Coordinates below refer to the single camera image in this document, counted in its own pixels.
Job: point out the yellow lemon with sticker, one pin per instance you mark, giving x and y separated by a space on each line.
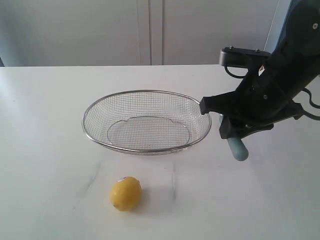
126 194

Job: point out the teal handled vegetable peeler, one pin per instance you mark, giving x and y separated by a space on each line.
236 145

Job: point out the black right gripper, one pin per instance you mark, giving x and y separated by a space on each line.
262 95

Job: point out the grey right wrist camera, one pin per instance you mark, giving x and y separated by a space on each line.
241 57

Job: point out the oval steel mesh basket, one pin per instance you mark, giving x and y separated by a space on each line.
146 122

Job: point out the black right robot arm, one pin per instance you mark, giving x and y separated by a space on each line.
302 34

